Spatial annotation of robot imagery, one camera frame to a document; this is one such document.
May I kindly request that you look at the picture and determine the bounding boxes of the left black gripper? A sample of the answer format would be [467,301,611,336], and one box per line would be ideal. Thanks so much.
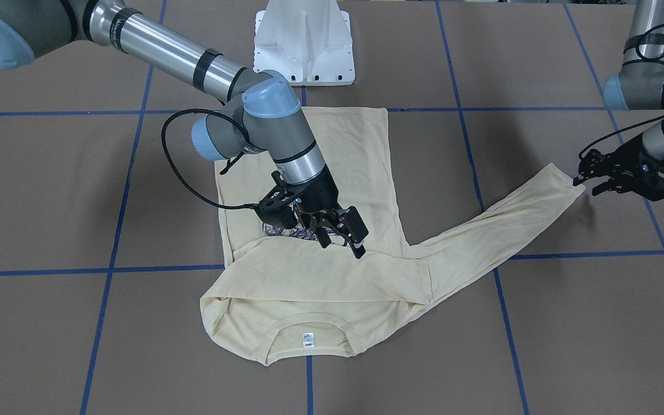
[574,138,664,201]

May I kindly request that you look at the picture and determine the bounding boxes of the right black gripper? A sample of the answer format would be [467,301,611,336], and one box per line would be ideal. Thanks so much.
[292,170,369,258]

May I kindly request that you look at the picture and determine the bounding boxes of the cream long-sleeve printed shirt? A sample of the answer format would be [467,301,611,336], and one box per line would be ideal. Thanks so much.
[199,107,585,365]

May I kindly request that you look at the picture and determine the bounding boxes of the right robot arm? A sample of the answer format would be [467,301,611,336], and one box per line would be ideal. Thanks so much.
[0,1,368,258]

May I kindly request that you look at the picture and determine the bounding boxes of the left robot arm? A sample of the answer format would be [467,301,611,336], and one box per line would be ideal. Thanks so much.
[572,1,664,201]

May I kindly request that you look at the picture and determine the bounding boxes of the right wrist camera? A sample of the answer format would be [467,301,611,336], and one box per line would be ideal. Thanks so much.
[255,186,299,229]

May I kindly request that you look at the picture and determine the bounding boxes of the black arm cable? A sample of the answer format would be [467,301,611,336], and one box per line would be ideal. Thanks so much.
[161,108,263,210]

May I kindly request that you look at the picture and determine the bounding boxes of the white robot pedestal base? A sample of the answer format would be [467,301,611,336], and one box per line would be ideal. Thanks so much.
[253,1,356,86]

